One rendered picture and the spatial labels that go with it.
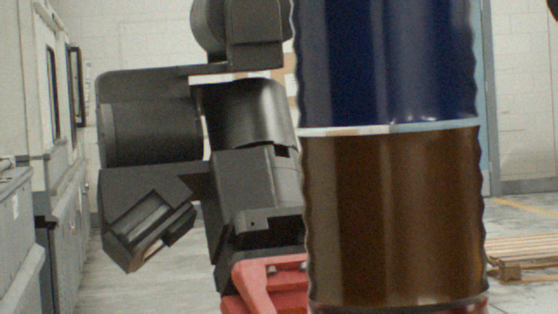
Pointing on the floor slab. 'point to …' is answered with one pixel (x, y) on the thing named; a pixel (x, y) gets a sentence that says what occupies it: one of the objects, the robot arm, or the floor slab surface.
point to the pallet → (517, 249)
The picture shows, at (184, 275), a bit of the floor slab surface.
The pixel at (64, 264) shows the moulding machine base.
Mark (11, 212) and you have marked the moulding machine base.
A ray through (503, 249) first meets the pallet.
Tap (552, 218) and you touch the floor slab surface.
